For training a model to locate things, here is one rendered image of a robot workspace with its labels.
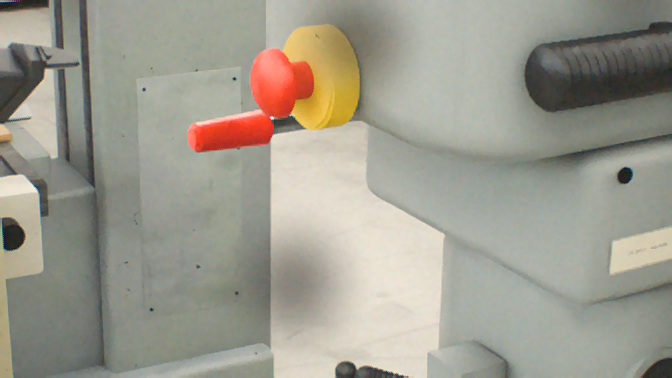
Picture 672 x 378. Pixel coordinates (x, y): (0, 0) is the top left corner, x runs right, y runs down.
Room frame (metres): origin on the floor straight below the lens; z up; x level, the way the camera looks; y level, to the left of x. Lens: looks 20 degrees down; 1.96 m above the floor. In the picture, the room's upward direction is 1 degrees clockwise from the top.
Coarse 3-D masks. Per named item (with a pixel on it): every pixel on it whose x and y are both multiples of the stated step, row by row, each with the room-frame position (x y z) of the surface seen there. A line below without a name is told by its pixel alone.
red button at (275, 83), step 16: (256, 64) 0.72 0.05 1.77; (272, 64) 0.71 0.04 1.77; (288, 64) 0.71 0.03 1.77; (304, 64) 0.73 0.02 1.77; (256, 80) 0.72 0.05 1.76; (272, 80) 0.71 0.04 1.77; (288, 80) 0.71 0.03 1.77; (304, 80) 0.72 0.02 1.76; (256, 96) 0.72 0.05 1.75; (272, 96) 0.71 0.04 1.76; (288, 96) 0.70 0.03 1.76; (304, 96) 0.72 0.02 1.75; (272, 112) 0.71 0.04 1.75; (288, 112) 0.71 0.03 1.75
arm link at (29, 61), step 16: (0, 48) 1.51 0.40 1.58; (16, 48) 1.52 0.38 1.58; (32, 48) 1.52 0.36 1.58; (0, 64) 1.48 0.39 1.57; (16, 64) 1.51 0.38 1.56; (32, 64) 1.50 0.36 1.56; (0, 80) 1.47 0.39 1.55; (16, 80) 1.49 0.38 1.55; (32, 80) 1.50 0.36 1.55; (0, 96) 1.50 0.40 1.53; (16, 96) 1.51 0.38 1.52; (0, 112) 1.52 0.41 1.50
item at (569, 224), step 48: (384, 144) 0.87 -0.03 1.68; (624, 144) 0.72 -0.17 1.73; (384, 192) 0.87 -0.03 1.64; (432, 192) 0.82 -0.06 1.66; (480, 192) 0.77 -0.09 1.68; (528, 192) 0.73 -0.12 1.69; (576, 192) 0.70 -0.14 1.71; (624, 192) 0.71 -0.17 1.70; (480, 240) 0.77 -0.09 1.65; (528, 240) 0.73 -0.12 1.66; (576, 240) 0.70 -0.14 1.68; (624, 240) 0.71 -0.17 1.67; (576, 288) 0.70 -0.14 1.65; (624, 288) 0.71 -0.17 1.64
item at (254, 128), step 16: (256, 112) 0.83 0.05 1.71; (192, 128) 0.81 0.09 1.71; (208, 128) 0.80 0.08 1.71; (224, 128) 0.81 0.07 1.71; (240, 128) 0.81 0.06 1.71; (256, 128) 0.82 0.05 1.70; (272, 128) 0.83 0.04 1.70; (288, 128) 0.84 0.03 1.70; (304, 128) 0.84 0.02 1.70; (192, 144) 0.80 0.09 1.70; (208, 144) 0.80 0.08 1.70; (224, 144) 0.81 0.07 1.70; (240, 144) 0.81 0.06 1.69; (256, 144) 0.82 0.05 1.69
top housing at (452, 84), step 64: (320, 0) 0.76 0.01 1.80; (384, 0) 0.70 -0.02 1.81; (448, 0) 0.66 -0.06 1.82; (512, 0) 0.66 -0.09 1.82; (576, 0) 0.67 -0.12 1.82; (640, 0) 0.69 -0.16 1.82; (384, 64) 0.70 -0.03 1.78; (448, 64) 0.66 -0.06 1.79; (512, 64) 0.66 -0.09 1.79; (384, 128) 0.71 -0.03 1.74; (448, 128) 0.66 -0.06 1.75; (512, 128) 0.66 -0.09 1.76; (576, 128) 0.67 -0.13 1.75; (640, 128) 0.70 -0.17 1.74
